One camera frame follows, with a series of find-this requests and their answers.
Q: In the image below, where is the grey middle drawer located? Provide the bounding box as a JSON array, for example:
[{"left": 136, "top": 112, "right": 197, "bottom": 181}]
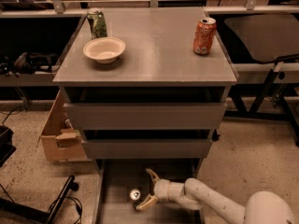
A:
[{"left": 82, "top": 139, "right": 212, "bottom": 159}]

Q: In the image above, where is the black box at left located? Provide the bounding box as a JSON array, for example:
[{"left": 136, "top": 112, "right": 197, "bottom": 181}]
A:
[{"left": 0, "top": 125, "right": 16, "bottom": 167}]

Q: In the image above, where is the grey drawer cabinet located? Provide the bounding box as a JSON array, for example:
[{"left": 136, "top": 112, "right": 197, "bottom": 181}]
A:
[{"left": 52, "top": 7, "right": 239, "bottom": 161}]

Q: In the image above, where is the grey bottom drawer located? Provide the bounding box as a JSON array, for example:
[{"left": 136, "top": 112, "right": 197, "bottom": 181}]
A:
[{"left": 93, "top": 159, "right": 206, "bottom": 224}]

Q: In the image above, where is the grey drawer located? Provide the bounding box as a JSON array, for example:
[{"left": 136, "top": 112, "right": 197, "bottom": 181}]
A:
[
  {"left": 64, "top": 103, "right": 227, "bottom": 130},
  {"left": 93, "top": 159, "right": 206, "bottom": 224},
  {"left": 82, "top": 139, "right": 212, "bottom": 159}
]

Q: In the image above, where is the green soda can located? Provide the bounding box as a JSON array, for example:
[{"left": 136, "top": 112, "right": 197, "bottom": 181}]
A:
[{"left": 87, "top": 8, "right": 107, "bottom": 39}]

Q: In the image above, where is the black cable on floor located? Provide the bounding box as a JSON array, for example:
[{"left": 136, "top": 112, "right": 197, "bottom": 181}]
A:
[{"left": 46, "top": 196, "right": 84, "bottom": 224}]

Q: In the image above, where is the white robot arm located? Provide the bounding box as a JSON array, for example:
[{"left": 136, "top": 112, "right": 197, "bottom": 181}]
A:
[{"left": 135, "top": 168, "right": 295, "bottom": 224}]

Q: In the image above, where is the orange soda can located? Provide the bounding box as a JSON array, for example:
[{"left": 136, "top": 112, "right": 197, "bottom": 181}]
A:
[{"left": 193, "top": 17, "right": 217, "bottom": 55}]

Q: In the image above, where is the white paper bowl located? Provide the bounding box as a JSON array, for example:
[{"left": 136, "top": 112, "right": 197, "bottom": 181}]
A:
[{"left": 83, "top": 37, "right": 126, "bottom": 64}]

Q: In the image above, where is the black chair base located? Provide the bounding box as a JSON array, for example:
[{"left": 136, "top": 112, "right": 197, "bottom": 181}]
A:
[{"left": 0, "top": 175, "right": 78, "bottom": 224}]

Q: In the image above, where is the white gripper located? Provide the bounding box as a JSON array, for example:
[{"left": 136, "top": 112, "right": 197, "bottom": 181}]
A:
[{"left": 135, "top": 168, "right": 185, "bottom": 211}]

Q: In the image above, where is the cardboard box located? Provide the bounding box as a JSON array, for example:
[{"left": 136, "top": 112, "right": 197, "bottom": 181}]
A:
[{"left": 40, "top": 92, "right": 88, "bottom": 161}]

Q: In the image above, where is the silver redbull can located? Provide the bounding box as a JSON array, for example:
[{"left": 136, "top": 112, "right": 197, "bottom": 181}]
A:
[{"left": 129, "top": 189, "right": 142, "bottom": 209}]

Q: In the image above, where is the grey top drawer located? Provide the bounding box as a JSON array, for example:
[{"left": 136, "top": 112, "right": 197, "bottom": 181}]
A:
[{"left": 64, "top": 103, "right": 227, "bottom": 130}]

